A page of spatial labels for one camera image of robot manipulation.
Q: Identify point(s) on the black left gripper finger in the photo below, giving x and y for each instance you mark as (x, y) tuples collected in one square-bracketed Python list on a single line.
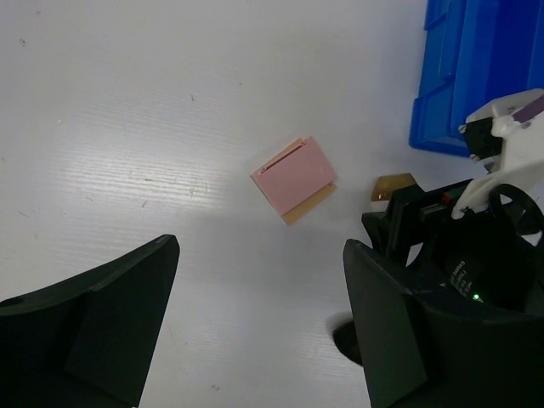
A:
[(88, 341)]

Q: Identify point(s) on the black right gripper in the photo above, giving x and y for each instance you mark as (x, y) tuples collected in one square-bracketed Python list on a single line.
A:
[(425, 345)]

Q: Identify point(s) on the blue plastic organizer bin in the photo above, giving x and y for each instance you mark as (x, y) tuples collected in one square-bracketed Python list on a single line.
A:
[(475, 51)]

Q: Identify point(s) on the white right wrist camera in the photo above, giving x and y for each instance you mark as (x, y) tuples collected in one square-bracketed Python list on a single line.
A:
[(516, 121)]

